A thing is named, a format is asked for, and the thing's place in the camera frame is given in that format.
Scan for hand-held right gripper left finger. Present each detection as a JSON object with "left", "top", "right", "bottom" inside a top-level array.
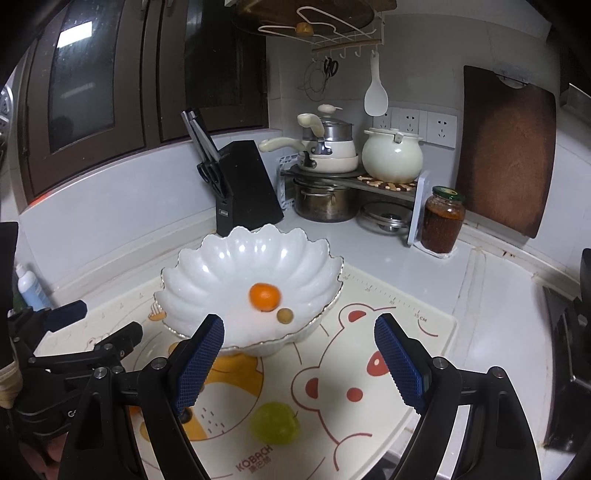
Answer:
[{"left": 58, "top": 314, "right": 227, "bottom": 480}]

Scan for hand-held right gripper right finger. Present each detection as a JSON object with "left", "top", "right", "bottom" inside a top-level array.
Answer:
[{"left": 374, "top": 313, "right": 542, "bottom": 480}]

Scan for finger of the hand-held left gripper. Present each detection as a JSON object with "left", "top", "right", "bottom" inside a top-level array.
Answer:
[
  {"left": 31, "top": 322, "right": 144, "bottom": 376},
  {"left": 8, "top": 300, "right": 88, "bottom": 334}
]

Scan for white scalloped bowl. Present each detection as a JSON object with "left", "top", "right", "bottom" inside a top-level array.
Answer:
[{"left": 154, "top": 224, "right": 345, "bottom": 358}]

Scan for orange mandarin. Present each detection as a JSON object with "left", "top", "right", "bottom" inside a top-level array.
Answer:
[{"left": 249, "top": 282, "right": 282, "bottom": 312}]

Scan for green round fruit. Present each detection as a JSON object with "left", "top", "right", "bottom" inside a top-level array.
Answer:
[{"left": 250, "top": 401, "right": 300, "bottom": 445}]

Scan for white bottle with blue label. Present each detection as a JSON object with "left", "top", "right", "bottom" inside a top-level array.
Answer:
[{"left": 15, "top": 264, "right": 51, "bottom": 311}]

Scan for bear print silicone mat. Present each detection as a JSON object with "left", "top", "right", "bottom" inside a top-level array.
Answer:
[{"left": 28, "top": 267, "right": 458, "bottom": 480}]

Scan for stainless steel pot lid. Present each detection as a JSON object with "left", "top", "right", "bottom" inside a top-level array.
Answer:
[{"left": 359, "top": 202, "right": 414, "bottom": 233}]

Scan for glass jar of chili sauce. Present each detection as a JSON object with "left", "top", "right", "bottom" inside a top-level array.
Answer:
[{"left": 420, "top": 185, "right": 466, "bottom": 254}]

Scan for grey corner shelf rack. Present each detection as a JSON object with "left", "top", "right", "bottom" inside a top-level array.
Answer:
[{"left": 278, "top": 154, "right": 431, "bottom": 247}]

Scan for black gas stove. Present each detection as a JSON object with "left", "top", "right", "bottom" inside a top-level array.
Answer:
[{"left": 542, "top": 249, "right": 591, "bottom": 450}]

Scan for black knife block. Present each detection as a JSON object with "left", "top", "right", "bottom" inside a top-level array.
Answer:
[{"left": 216, "top": 140, "right": 284, "bottom": 237}]

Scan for woven trivet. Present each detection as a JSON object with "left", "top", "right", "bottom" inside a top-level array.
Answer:
[{"left": 358, "top": 175, "right": 419, "bottom": 192}]

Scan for cream ceramic pot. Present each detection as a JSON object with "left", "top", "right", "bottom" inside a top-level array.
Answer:
[{"left": 361, "top": 128, "right": 424, "bottom": 184}]

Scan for cream frying pan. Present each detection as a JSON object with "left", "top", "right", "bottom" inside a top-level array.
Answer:
[{"left": 259, "top": 137, "right": 360, "bottom": 173}]

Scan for cream milk pot with lid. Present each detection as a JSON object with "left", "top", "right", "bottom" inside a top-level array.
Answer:
[{"left": 298, "top": 104, "right": 357, "bottom": 158}]

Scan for brown framed window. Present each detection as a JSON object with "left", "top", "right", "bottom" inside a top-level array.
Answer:
[{"left": 18, "top": 0, "right": 271, "bottom": 199}]

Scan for brown wooden cutting board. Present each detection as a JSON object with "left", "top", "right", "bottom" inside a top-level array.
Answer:
[{"left": 455, "top": 65, "right": 557, "bottom": 239}]

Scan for white rice paddle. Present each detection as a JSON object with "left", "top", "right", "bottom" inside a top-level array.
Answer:
[{"left": 364, "top": 51, "right": 389, "bottom": 117}]

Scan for black handle scissors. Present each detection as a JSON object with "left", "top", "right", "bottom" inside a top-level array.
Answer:
[{"left": 198, "top": 161, "right": 234, "bottom": 200}]

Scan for steel handle knife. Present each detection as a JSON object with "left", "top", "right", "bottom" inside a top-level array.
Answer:
[
  {"left": 189, "top": 108, "right": 219, "bottom": 162},
  {"left": 181, "top": 111, "right": 209, "bottom": 163}
]

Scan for white wall socket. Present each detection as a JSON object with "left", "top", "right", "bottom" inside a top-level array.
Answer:
[
  {"left": 373, "top": 107, "right": 400, "bottom": 132},
  {"left": 399, "top": 109, "right": 428, "bottom": 137},
  {"left": 427, "top": 112, "right": 458, "bottom": 148}
]

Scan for hanging wire rack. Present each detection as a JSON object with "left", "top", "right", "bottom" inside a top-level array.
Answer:
[{"left": 298, "top": 60, "right": 331, "bottom": 103}]

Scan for wooden wall shelf with hooks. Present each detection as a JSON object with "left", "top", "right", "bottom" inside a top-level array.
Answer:
[{"left": 231, "top": 0, "right": 386, "bottom": 61}]

